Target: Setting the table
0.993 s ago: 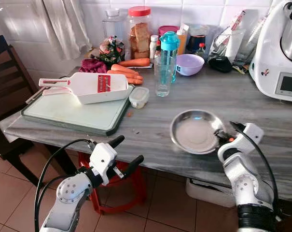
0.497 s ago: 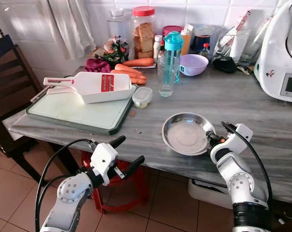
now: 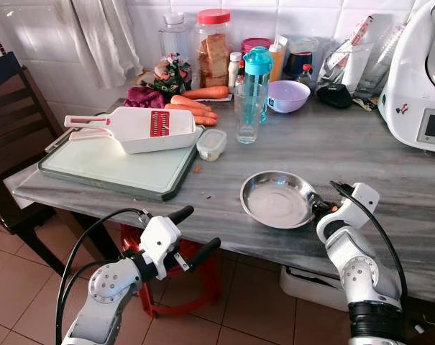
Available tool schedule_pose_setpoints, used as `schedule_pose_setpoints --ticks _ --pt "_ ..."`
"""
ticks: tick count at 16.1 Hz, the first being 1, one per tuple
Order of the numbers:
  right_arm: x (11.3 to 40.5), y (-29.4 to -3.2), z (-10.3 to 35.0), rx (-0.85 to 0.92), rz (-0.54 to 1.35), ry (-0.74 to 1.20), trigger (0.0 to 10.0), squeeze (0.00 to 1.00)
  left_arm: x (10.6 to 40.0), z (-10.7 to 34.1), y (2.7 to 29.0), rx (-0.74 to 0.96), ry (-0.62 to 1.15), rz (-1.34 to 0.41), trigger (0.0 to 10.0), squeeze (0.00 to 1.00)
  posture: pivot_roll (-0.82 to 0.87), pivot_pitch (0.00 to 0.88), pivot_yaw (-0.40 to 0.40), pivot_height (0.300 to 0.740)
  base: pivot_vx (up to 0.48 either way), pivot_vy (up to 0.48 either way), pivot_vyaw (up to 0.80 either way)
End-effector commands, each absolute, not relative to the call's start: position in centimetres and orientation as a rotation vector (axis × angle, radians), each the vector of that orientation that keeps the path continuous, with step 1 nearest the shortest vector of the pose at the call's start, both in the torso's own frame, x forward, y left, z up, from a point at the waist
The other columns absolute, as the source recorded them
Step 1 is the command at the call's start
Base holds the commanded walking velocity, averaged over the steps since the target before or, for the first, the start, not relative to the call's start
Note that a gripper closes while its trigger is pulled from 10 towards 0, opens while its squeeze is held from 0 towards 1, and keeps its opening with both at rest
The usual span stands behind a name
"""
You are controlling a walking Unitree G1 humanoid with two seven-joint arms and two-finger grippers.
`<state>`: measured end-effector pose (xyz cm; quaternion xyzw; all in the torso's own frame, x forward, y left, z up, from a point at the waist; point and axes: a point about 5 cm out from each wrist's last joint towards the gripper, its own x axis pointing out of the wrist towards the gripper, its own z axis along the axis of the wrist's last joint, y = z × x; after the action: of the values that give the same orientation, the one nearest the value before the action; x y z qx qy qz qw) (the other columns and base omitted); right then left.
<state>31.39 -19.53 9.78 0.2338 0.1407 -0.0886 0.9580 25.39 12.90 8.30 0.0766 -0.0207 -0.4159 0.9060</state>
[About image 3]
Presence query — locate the pink lid jar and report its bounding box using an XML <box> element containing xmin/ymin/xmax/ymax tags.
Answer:
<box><xmin>241</xmin><ymin>37</ymin><xmax>274</xmax><ymax>55</ymax></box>

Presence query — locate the white kitchen cooking machine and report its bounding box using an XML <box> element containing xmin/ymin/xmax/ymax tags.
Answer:
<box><xmin>377</xmin><ymin>0</ymin><xmax>435</xmax><ymax>154</ymax></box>

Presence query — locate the clear drinking glass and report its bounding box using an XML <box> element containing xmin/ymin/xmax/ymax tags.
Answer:
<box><xmin>234</xmin><ymin>83</ymin><xmax>265</xmax><ymax>144</ymax></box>

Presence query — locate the orange bottle white cap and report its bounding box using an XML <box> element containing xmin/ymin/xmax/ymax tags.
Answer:
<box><xmin>269</xmin><ymin>36</ymin><xmax>288</xmax><ymax>82</ymax></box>

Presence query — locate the dark wooden chair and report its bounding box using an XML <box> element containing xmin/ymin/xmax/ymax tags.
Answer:
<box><xmin>0</xmin><ymin>50</ymin><xmax>63</xmax><ymax>274</ymax></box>

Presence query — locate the floral print bag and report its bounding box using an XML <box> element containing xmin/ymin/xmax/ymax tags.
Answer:
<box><xmin>152</xmin><ymin>54</ymin><xmax>193</xmax><ymax>98</ymax></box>

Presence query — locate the large jar red lid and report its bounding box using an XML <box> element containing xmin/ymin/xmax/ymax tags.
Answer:
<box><xmin>196</xmin><ymin>9</ymin><xmax>232</xmax><ymax>89</ymax></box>

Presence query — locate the black pouch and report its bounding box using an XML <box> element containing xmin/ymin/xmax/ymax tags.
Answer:
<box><xmin>316</xmin><ymin>83</ymin><xmax>354</xmax><ymax>110</ymax></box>

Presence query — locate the small dark bottle red cap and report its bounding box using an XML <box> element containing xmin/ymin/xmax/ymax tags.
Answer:
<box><xmin>299</xmin><ymin>63</ymin><xmax>313</xmax><ymax>86</ymax></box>

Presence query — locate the pale green cutting board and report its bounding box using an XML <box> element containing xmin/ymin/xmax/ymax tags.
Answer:
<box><xmin>37</xmin><ymin>126</ymin><xmax>203</xmax><ymax>202</ymax></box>

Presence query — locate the teal water bottle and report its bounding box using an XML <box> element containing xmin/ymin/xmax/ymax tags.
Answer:
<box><xmin>243</xmin><ymin>46</ymin><xmax>273</xmax><ymax>123</ymax></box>

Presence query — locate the red plastic stool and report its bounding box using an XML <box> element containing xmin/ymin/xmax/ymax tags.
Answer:
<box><xmin>119</xmin><ymin>223</ymin><xmax>221</xmax><ymax>319</ymax></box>

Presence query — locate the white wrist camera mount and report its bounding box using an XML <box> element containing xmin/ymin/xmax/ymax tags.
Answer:
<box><xmin>139</xmin><ymin>214</ymin><xmax>182</xmax><ymax>281</ymax></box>
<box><xmin>336</xmin><ymin>182</ymin><xmax>381</xmax><ymax>231</ymax></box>

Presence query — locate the magenta cloth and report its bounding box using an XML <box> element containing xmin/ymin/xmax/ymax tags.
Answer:
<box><xmin>125</xmin><ymin>86</ymin><xmax>165</xmax><ymax>109</ymax></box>

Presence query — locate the white plastic box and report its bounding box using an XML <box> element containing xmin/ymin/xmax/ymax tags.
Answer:
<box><xmin>280</xmin><ymin>266</ymin><xmax>347</xmax><ymax>311</ymax></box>

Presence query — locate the orange carrot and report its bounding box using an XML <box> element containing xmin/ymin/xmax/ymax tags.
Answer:
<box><xmin>170</xmin><ymin>95</ymin><xmax>218</xmax><ymax>119</ymax></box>
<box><xmin>181</xmin><ymin>86</ymin><xmax>230</xmax><ymax>100</ymax></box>
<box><xmin>165</xmin><ymin>104</ymin><xmax>218</xmax><ymax>127</ymax></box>

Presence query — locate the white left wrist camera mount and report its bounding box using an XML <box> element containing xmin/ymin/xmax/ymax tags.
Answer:
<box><xmin>139</xmin><ymin>214</ymin><xmax>182</xmax><ymax>281</ymax></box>

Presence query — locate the clear plastic utensil container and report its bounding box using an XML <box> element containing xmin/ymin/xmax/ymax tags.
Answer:
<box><xmin>325</xmin><ymin>14</ymin><xmax>405</xmax><ymax>98</ymax></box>

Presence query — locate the round steel plate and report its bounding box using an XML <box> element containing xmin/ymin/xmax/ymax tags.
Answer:
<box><xmin>239</xmin><ymin>170</ymin><xmax>322</xmax><ymax>229</ymax></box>

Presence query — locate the small white bottle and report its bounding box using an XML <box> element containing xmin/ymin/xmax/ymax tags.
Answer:
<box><xmin>228</xmin><ymin>51</ymin><xmax>244</xmax><ymax>91</ymax></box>

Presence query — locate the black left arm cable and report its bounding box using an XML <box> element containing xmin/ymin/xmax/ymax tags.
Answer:
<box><xmin>55</xmin><ymin>208</ymin><xmax>150</xmax><ymax>345</ymax></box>

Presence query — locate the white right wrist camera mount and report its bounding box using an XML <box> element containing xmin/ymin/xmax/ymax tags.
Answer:
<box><xmin>336</xmin><ymin>182</ymin><xmax>381</xmax><ymax>231</ymax></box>

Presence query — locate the white red mandoline slicer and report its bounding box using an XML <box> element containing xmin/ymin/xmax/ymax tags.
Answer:
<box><xmin>64</xmin><ymin>106</ymin><xmax>203</xmax><ymax>155</ymax></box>

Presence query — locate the lilac bowl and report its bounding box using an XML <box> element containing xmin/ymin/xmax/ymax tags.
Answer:
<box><xmin>267</xmin><ymin>80</ymin><xmax>311</xmax><ymax>114</ymax></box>

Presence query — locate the dark glass jar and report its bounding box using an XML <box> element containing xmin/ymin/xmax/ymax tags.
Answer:
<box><xmin>285</xmin><ymin>40</ymin><xmax>319</xmax><ymax>80</ymax></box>

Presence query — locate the clear plastic jar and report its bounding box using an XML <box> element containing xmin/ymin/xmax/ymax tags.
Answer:
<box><xmin>158</xmin><ymin>12</ymin><xmax>196</xmax><ymax>73</ymax></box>

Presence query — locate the small clear lidded container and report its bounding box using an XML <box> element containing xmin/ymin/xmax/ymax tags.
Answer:
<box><xmin>196</xmin><ymin>128</ymin><xmax>228</xmax><ymax>162</ymax></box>

